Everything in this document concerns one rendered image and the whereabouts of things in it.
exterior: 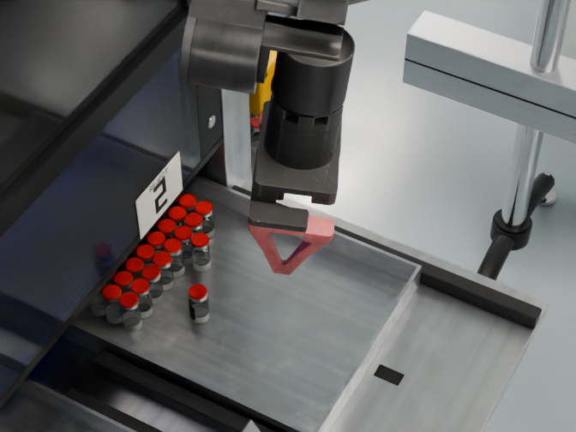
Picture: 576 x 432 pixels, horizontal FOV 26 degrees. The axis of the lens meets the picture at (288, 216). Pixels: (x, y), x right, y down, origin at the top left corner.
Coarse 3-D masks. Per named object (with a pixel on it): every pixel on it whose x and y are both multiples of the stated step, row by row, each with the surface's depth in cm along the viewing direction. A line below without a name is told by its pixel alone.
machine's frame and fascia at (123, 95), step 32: (160, 32) 123; (128, 64) 120; (160, 64) 124; (96, 96) 117; (128, 96) 120; (96, 128) 117; (64, 160) 114; (32, 192) 111; (0, 224) 108; (96, 288) 129
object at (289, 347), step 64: (192, 192) 154; (256, 256) 147; (320, 256) 147; (384, 256) 143; (256, 320) 141; (320, 320) 141; (384, 320) 136; (192, 384) 131; (256, 384) 135; (320, 384) 135
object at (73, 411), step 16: (32, 384) 131; (16, 400) 133; (32, 400) 133; (48, 400) 131; (64, 400) 129; (0, 416) 132; (16, 416) 132; (32, 416) 132; (48, 416) 132; (64, 416) 132; (80, 416) 130; (96, 416) 128
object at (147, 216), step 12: (168, 168) 134; (180, 168) 137; (156, 180) 132; (168, 180) 135; (180, 180) 138; (144, 192) 131; (156, 192) 133; (168, 192) 136; (180, 192) 139; (144, 204) 132; (168, 204) 137; (144, 216) 133; (156, 216) 136; (144, 228) 134
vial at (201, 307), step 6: (192, 300) 137; (198, 300) 137; (204, 300) 138; (192, 306) 138; (198, 306) 138; (204, 306) 138; (198, 312) 138; (204, 312) 139; (198, 318) 139; (204, 318) 140
